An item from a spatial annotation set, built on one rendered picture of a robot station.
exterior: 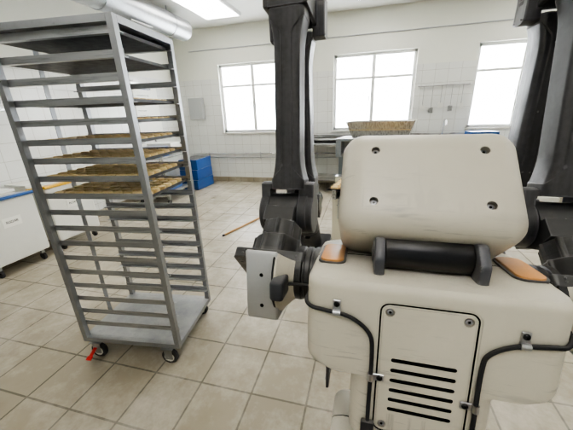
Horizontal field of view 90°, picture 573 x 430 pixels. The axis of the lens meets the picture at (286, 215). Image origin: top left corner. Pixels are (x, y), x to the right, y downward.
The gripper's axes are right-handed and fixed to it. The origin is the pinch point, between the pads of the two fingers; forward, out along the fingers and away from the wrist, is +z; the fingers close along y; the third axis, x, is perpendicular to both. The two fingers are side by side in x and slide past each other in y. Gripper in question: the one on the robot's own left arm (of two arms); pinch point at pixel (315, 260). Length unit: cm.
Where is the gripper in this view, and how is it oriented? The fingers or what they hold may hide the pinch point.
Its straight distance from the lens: 87.9
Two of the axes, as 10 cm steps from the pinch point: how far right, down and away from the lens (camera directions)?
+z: 2.0, 7.0, 6.8
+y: -9.5, -0.3, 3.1
